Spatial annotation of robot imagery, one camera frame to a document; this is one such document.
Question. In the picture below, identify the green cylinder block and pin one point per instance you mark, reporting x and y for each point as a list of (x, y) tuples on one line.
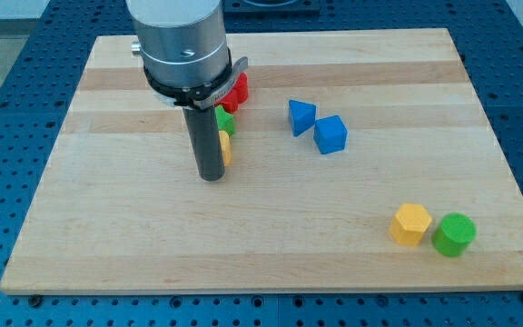
[(455, 233)]

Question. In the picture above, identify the yellow block behind rod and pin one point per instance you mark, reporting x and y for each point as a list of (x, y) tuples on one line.
[(225, 142)]

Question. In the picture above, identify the green star block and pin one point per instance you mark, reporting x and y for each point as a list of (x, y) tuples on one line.
[(225, 120)]

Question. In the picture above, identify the yellow hexagon block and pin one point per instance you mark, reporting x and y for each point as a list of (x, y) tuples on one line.
[(409, 224)]

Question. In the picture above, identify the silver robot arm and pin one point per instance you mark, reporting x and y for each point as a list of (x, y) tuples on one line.
[(184, 48)]

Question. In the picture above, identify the red block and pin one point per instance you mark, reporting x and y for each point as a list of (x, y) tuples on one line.
[(237, 96)]

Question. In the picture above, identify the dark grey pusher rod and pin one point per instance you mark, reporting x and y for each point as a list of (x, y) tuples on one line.
[(204, 134)]

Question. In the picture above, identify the blue cube block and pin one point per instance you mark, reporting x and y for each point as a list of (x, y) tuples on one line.
[(330, 134)]

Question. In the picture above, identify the wooden board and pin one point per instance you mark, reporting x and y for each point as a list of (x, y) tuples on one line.
[(121, 209)]

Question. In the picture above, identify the blue triangular prism block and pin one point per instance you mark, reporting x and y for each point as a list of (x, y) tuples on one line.
[(301, 116)]

